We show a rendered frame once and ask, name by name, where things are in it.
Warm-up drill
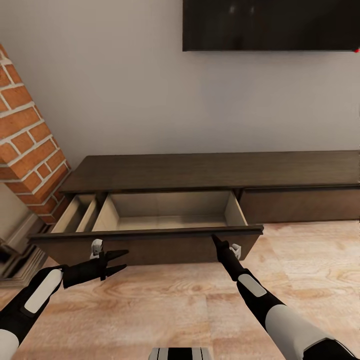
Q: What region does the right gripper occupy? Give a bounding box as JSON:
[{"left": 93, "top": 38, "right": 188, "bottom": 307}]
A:
[{"left": 211, "top": 234, "right": 240, "bottom": 271}]

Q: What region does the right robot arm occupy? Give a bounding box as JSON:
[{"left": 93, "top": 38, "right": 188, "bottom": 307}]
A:
[{"left": 211, "top": 234, "right": 360, "bottom": 360}]

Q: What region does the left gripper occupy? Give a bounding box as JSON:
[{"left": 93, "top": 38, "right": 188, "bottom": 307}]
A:
[{"left": 77, "top": 249, "right": 129, "bottom": 283}]

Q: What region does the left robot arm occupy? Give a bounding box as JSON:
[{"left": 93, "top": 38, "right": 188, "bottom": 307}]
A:
[{"left": 0, "top": 239, "right": 129, "bottom": 360}]

